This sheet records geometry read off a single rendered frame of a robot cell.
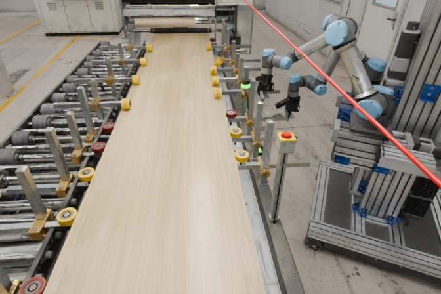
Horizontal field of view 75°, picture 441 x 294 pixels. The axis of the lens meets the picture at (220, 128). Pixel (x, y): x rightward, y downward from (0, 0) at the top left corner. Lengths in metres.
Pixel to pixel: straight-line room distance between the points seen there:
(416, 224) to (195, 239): 1.82
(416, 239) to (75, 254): 2.12
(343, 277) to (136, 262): 1.56
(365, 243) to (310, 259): 0.40
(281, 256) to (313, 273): 0.87
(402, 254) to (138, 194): 1.74
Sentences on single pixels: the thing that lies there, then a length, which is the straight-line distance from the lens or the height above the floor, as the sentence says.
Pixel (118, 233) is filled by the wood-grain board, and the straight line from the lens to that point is 1.33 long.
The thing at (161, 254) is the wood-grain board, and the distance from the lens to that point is 1.23.
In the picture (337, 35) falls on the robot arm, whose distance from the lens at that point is 1.61.
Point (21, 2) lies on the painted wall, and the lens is 11.51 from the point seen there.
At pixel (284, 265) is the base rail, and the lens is 1.46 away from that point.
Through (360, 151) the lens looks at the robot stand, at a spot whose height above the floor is 0.88.
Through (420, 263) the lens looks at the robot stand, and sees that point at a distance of 2.39.
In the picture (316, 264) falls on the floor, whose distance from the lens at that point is 2.37.
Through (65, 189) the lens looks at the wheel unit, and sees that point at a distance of 1.72.
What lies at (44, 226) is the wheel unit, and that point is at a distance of 1.55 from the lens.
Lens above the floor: 1.90
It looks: 32 degrees down
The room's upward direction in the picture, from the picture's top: 1 degrees clockwise
